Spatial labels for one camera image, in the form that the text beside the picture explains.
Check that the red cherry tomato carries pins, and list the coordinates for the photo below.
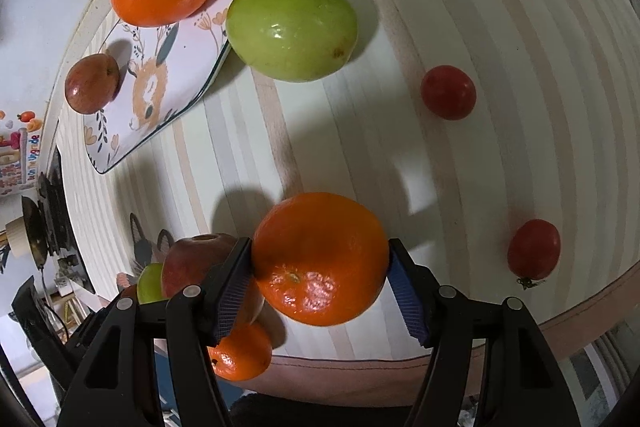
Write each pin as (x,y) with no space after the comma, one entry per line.
(448,92)
(534,252)

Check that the red apple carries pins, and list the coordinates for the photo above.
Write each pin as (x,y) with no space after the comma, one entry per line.
(195,264)

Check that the colourful wall sticker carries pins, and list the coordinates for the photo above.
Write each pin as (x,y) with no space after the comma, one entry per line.
(15,147)

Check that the small orange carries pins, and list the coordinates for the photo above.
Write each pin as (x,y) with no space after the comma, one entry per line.
(245,357)

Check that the large green apple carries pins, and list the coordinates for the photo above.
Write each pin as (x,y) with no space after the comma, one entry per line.
(292,27)

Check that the black gas stove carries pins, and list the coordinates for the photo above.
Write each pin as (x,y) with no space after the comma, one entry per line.
(52,207)

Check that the large navel orange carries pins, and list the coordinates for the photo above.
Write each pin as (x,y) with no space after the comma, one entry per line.
(320,257)

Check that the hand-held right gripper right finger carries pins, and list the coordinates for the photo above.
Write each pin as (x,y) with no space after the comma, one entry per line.
(405,297)

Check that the small green apple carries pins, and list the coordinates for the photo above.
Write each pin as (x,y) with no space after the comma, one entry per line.
(149,284)

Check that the small red fruit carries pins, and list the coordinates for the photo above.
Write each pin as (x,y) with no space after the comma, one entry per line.
(92,83)

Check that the floral print plate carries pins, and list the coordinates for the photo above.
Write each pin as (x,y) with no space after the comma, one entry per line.
(165,72)

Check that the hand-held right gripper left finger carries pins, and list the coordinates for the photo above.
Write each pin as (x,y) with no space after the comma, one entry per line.
(232,292)

